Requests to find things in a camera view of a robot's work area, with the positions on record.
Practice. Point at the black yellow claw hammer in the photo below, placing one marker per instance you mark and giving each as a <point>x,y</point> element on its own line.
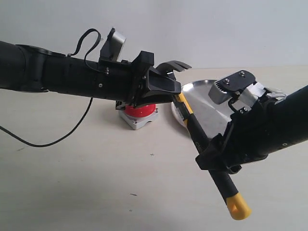
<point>235,203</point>

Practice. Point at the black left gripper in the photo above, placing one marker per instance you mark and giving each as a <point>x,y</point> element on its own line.
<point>117,81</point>

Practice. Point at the red dome push button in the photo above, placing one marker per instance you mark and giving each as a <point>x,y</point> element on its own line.
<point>137,118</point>

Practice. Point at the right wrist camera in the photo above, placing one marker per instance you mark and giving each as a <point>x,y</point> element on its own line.
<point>241,85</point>

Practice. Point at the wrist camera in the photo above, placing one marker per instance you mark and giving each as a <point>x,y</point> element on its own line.
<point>241,85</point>
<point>112,47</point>

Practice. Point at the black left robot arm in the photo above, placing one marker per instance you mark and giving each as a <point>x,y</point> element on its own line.
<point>31,69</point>

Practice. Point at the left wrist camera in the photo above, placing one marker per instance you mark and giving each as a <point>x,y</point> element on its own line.
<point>112,47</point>

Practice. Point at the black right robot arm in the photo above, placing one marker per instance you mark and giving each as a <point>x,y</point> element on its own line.
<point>290,114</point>

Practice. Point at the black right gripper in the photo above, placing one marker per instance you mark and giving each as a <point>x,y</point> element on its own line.
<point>253,137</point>

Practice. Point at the round stainless steel plate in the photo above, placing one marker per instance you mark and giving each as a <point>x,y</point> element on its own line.
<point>212,117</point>

